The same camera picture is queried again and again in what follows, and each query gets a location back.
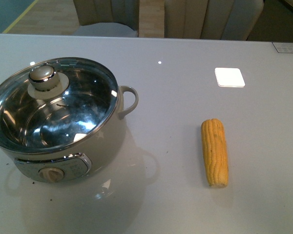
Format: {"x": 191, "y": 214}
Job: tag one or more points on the yellow corn cob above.
{"x": 215, "y": 155}

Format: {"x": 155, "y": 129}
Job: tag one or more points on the cream electric cooking pot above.
{"x": 87, "y": 155}

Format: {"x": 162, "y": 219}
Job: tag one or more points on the label sticker on table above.
{"x": 283, "y": 47}

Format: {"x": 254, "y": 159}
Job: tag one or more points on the wooden post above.
{"x": 151, "y": 19}

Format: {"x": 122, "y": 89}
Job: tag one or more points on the beige chair left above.
{"x": 107, "y": 18}

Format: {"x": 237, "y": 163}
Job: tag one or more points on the beige chair right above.
{"x": 211, "y": 19}

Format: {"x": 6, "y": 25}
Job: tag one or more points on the beige chair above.
{"x": 107, "y": 18}
{"x": 211, "y": 19}

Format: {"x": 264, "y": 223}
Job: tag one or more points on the glass pot lid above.
{"x": 32, "y": 125}

